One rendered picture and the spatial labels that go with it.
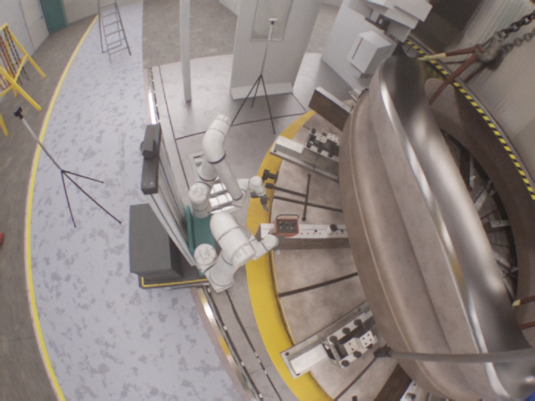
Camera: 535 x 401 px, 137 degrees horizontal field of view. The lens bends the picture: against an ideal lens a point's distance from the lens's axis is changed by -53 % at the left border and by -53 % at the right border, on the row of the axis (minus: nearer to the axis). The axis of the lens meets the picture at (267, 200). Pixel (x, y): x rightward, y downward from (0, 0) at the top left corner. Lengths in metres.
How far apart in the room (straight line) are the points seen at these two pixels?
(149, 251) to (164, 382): 1.55
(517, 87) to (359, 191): 3.29
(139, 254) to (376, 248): 1.79
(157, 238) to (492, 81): 4.78
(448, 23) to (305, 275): 4.52
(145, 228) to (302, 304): 1.60
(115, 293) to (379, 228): 2.71
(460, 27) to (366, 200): 3.60
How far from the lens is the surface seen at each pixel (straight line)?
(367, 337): 2.02
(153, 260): 1.75
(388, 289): 1.78
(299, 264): 2.33
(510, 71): 4.27
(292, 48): 4.21
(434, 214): 1.35
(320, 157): 2.64
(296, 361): 2.18
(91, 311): 2.95
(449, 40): 4.55
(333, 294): 2.43
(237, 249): 0.93
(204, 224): 1.88
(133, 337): 2.71
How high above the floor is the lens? 2.47
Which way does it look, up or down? 61 degrees down
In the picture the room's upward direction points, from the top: 22 degrees clockwise
